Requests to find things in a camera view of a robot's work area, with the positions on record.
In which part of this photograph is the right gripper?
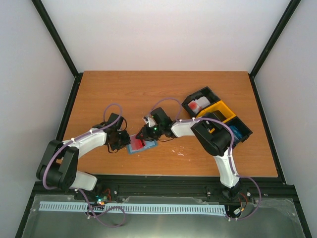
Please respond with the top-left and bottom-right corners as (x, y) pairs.
(136, 124), (163, 142)

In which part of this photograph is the teal card holder wallet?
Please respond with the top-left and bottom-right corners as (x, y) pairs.
(126, 134), (158, 154)

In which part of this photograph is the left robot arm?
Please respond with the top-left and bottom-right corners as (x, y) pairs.
(36, 113), (130, 200)

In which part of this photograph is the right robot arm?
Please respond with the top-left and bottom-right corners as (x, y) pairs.
(136, 107), (239, 188)

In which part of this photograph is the black card bin left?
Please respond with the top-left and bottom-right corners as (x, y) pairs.
(181, 87), (220, 117)

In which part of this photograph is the black card bin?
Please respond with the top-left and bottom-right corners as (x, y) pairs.
(225, 117), (253, 148)
(181, 87), (220, 117)

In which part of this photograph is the yellow card bin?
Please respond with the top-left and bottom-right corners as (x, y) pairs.
(196, 100), (236, 123)

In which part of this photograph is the blue card stack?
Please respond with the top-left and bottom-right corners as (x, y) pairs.
(229, 125), (243, 143)

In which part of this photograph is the black card bin right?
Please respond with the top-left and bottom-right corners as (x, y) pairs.
(225, 117), (253, 148)

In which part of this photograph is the electronics board with leds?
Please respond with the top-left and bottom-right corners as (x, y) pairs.
(97, 188), (111, 205)

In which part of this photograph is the black front rail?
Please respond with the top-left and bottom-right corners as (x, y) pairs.
(74, 174), (297, 203)

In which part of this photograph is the purple cable loop front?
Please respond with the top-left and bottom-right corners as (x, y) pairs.
(76, 189), (127, 228)

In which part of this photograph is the light blue cable duct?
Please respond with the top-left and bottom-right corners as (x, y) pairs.
(38, 201), (226, 216)

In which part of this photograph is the black frame post left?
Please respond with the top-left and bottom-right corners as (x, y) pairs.
(31, 0), (80, 79)

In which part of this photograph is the black frame post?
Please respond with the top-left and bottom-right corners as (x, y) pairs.
(31, 0), (80, 79)
(249, 0), (302, 76)

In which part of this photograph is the black frame post right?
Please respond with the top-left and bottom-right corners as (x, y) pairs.
(249, 0), (302, 76)

